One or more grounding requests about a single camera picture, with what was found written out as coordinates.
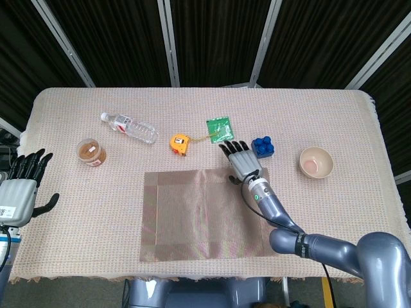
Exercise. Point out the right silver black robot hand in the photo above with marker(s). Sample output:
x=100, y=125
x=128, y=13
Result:
x=245, y=163

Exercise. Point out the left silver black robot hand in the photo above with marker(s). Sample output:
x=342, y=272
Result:
x=16, y=199

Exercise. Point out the light brown bowl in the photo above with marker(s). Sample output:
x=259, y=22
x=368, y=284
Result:
x=316, y=165

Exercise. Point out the brown woven placemat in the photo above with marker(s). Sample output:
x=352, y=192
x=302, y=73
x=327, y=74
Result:
x=199, y=218

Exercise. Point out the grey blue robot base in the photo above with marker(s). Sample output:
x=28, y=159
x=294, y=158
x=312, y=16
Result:
x=192, y=295

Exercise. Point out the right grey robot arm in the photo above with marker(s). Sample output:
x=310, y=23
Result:
x=276, y=211

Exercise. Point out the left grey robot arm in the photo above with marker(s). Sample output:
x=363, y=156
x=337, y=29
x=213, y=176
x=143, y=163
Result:
x=14, y=235

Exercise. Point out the blue building block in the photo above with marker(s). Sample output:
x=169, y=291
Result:
x=261, y=149

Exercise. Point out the green foil sachet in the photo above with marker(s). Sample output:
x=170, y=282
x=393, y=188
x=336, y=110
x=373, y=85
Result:
x=224, y=133

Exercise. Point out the black electronic equipment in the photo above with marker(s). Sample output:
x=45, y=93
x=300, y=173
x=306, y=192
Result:
x=8, y=144

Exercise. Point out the beige woven tablecloth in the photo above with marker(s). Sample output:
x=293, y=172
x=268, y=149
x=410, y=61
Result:
x=289, y=112

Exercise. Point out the orange tape measure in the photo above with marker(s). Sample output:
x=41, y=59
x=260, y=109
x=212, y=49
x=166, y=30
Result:
x=179, y=142

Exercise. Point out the clear jar of rubber bands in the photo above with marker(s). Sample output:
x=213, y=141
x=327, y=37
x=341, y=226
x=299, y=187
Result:
x=91, y=154

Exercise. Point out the clear plastic water bottle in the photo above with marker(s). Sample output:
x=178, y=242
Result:
x=135, y=130

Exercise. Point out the black pleated curtain panel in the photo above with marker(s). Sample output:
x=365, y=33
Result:
x=327, y=41
x=398, y=96
x=19, y=48
x=118, y=41
x=218, y=41

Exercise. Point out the white table leg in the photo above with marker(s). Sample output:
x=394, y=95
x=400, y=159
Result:
x=286, y=290

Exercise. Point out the silver aluminium frame post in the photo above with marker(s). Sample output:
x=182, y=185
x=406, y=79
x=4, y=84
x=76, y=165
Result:
x=403, y=177
x=266, y=45
x=379, y=57
x=169, y=45
x=9, y=126
x=65, y=45

